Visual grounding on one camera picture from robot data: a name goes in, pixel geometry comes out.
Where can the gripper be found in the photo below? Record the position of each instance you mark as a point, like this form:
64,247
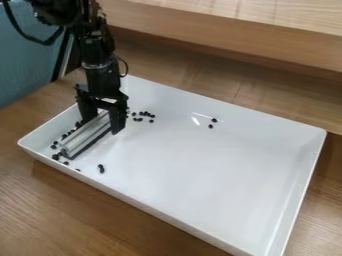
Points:
103,81

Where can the silver bar tool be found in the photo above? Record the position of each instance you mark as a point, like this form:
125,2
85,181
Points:
85,134

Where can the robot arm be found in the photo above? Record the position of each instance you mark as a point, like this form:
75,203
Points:
95,40

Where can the pile of black bits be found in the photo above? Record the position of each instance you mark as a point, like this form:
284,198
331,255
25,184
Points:
143,116
101,168
62,146
212,123

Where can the white tray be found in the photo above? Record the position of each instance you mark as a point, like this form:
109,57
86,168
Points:
187,166

